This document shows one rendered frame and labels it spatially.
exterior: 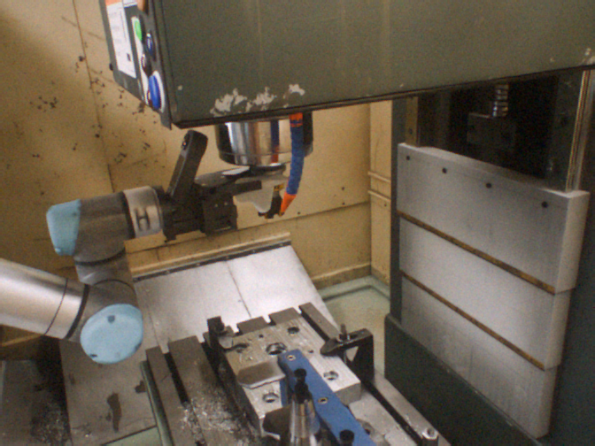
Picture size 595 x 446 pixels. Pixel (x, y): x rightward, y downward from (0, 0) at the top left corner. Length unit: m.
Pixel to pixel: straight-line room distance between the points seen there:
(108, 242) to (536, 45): 0.62
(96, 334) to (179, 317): 1.19
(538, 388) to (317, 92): 0.81
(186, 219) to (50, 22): 1.07
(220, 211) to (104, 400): 1.03
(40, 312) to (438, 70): 0.54
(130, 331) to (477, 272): 0.73
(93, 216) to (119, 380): 1.03
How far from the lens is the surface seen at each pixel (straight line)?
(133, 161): 1.86
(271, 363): 0.84
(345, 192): 2.17
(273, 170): 0.85
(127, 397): 1.74
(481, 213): 1.10
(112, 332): 0.71
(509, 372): 1.21
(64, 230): 0.80
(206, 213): 0.83
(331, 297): 2.23
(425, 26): 0.59
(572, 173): 0.97
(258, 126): 0.78
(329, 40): 0.53
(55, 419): 1.79
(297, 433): 0.67
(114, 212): 0.80
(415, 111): 1.24
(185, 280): 1.98
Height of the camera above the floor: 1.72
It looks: 22 degrees down
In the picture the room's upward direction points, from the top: 4 degrees counter-clockwise
